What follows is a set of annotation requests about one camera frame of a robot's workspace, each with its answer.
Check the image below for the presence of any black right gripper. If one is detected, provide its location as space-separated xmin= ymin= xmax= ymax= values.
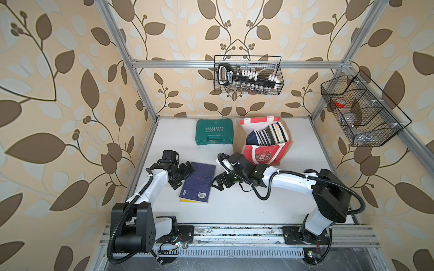
xmin=209 ymin=169 xmax=247 ymax=190

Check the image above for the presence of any worn purple barcode book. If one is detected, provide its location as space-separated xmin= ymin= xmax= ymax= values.
xmin=179 ymin=162 xmax=216 ymax=203

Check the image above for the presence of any navy book bottom stack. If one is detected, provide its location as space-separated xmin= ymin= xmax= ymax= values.
xmin=246 ymin=131 xmax=260 ymax=146

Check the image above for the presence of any burlap canvas bag red front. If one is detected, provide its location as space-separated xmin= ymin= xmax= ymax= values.
xmin=233 ymin=116 xmax=293 ymax=166

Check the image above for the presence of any black brown cover book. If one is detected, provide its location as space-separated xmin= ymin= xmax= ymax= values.
xmin=269 ymin=124 xmax=280 ymax=144

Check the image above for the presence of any black wolf cover book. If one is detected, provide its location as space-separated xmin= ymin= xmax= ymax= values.
xmin=275 ymin=122 xmax=287 ymax=143

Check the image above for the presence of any purple navy barcode book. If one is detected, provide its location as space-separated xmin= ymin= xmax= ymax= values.
xmin=255 ymin=131 xmax=264 ymax=146

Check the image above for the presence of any navy book dragon cover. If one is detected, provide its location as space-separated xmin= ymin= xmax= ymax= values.
xmin=260 ymin=130 xmax=269 ymax=146

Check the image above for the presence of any navy book small yellow label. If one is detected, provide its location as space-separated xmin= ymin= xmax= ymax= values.
xmin=264 ymin=127 xmax=274 ymax=146

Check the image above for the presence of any blue book yellow label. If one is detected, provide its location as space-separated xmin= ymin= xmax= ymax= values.
xmin=280 ymin=122 xmax=290 ymax=142

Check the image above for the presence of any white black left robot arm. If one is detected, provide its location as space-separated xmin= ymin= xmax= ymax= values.
xmin=107 ymin=150 xmax=194 ymax=264

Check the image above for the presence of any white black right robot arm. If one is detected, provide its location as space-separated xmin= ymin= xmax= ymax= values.
xmin=211 ymin=152 xmax=366 ymax=245

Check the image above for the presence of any green plastic tool case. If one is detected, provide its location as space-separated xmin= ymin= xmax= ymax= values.
xmin=195 ymin=119 xmax=234 ymax=146

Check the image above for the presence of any black socket wrench set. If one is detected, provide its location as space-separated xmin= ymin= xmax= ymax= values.
xmin=217 ymin=63 xmax=280 ymax=88

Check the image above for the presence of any small circuit board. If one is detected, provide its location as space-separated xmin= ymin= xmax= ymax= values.
xmin=303 ymin=248 xmax=322 ymax=265

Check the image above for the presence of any red tape roll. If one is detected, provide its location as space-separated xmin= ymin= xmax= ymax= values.
xmin=334 ymin=98 xmax=347 ymax=108

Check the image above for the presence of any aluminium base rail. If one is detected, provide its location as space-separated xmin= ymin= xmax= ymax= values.
xmin=99 ymin=222 xmax=380 ymax=260

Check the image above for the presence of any black wire basket back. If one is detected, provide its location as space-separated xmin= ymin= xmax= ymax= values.
xmin=214 ymin=55 xmax=284 ymax=96

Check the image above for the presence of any black wire basket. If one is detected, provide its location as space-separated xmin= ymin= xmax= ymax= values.
xmin=321 ymin=70 xmax=412 ymax=147
xmin=214 ymin=55 xmax=284 ymax=96

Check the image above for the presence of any black wire basket right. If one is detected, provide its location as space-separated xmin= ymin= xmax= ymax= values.
xmin=321 ymin=70 xmax=412 ymax=147

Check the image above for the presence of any aluminium frame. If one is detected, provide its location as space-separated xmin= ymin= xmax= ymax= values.
xmin=94 ymin=0 xmax=434 ymax=160

